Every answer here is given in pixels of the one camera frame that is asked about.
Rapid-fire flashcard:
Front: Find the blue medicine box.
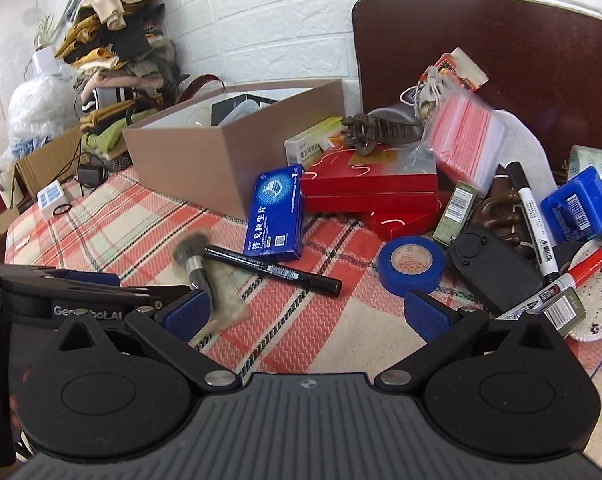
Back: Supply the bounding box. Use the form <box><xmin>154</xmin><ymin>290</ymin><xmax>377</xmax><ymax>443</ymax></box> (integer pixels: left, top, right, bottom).
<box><xmin>243</xmin><ymin>165</ymin><xmax>304</xmax><ymax>262</ymax></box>

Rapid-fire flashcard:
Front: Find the clear case with spoon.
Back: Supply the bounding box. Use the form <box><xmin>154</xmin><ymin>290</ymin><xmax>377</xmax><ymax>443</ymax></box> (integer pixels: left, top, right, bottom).
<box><xmin>218</xmin><ymin>99</ymin><xmax>261</xmax><ymax>127</ymax></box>

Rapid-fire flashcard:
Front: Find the drawstring pouch bag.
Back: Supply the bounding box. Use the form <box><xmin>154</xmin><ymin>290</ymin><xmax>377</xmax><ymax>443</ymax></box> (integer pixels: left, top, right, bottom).
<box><xmin>400</xmin><ymin>47</ymin><xmax>488</xmax><ymax>124</ymax></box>

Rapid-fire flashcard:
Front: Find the bagged makeup brush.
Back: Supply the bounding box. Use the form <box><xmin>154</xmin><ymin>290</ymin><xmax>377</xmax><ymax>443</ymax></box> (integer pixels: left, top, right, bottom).
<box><xmin>172</xmin><ymin>231</ymin><xmax>250</xmax><ymax>336</ymax></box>

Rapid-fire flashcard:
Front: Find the blue plastic box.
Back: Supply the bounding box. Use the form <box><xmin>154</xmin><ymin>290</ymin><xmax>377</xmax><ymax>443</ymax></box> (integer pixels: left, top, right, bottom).
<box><xmin>540</xmin><ymin>166</ymin><xmax>602</xmax><ymax>243</ymax></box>

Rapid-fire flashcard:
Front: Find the brown hair claw clip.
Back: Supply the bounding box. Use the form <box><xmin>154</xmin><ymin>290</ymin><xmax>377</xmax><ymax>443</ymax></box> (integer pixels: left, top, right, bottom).
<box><xmin>342</xmin><ymin>107</ymin><xmax>422</xmax><ymax>156</ymax></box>

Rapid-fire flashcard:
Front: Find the pile of folded clothes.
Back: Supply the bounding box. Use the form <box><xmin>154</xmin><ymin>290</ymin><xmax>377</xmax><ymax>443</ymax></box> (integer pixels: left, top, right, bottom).
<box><xmin>56</xmin><ymin>0</ymin><xmax>186</xmax><ymax>162</ymax></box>

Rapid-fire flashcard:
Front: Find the pink zip bag pack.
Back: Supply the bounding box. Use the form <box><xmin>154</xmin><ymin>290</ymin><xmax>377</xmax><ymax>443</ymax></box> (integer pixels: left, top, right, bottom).
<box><xmin>423</xmin><ymin>88</ymin><xmax>509</xmax><ymax>196</ymax></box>

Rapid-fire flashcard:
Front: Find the white plastic bag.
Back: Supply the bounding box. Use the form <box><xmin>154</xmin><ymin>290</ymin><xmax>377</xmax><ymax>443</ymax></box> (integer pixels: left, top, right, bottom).
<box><xmin>7</xmin><ymin>46</ymin><xmax>78</xmax><ymax>144</ymax></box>

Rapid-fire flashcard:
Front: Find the brown cardboard box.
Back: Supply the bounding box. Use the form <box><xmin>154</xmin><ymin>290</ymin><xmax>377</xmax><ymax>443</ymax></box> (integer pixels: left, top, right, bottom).
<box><xmin>14</xmin><ymin>126</ymin><xmax>83</xmax><ymax>200</ymax></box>

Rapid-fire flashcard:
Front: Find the black car key fob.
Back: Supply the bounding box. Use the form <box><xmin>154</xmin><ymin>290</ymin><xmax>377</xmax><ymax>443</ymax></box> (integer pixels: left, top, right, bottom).
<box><xmin>447</xmin><ymin>223</ymin><xmax>544</xmax><ymax>316</ymax></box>

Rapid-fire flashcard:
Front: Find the red gift box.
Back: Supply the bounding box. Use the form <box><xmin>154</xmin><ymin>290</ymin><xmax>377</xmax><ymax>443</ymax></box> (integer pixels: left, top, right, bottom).
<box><xmin>301</xmin><ymin>145</ymin><xmax>450</xmax><ymax>240</ymax></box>

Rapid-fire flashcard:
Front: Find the black marker pen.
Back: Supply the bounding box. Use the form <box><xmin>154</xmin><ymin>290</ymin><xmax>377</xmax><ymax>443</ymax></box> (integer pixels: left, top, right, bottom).
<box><xmin>204</xmin><ymin>245</ymin><xmax>342</xmax><ymax>297</ymax></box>

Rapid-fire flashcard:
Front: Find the blue tape roll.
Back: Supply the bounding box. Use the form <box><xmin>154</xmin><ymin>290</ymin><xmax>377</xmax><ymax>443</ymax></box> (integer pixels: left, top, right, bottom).
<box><xmin>378</xmin><ymin>236</ymin><xmax>445</xmax><ymax>297</ymax></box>

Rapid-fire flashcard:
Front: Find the white black marker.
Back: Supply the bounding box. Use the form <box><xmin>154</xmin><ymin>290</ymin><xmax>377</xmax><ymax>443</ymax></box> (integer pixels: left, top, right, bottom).
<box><xmin>506</xmin><ymin>162</ymin><xmax>559</xmax><ymax>284</ymax></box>

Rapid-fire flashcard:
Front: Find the black barcode box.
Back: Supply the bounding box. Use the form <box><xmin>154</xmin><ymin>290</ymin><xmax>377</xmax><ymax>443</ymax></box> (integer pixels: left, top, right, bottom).
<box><xmin>211</xmin><ymin>93</ymin><xmax>276</xmax><ymax>127</ymax></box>

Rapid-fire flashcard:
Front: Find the plaid tablecloth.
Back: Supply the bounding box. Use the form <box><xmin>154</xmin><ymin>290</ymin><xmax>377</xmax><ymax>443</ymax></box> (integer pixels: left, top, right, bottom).
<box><xmin>3</xmin><ymin>167</ymin><xmax>602</xmax><ymax>476</ymax></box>

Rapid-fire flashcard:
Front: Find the white yellow medicine box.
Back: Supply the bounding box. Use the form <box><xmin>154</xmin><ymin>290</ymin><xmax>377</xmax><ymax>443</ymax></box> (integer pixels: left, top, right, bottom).
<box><xmin>284</xmin><ymin>117</ymin><xmax>342</xmax><ymax>169</ymax></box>

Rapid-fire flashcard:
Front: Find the pink cardboard box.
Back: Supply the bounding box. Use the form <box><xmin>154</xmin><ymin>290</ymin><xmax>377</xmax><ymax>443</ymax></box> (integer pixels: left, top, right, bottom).
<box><xmin>123</xmin><ymin>79</ymin><xmax>344</xmax><ymax>220</ymax></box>

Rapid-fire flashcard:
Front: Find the olive barcode small box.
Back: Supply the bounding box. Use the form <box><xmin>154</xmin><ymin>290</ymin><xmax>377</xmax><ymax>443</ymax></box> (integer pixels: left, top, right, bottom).
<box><xmin>433</xmin><ymin>182</ymin><xmax>476</xmax><ymax>246</ymax></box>

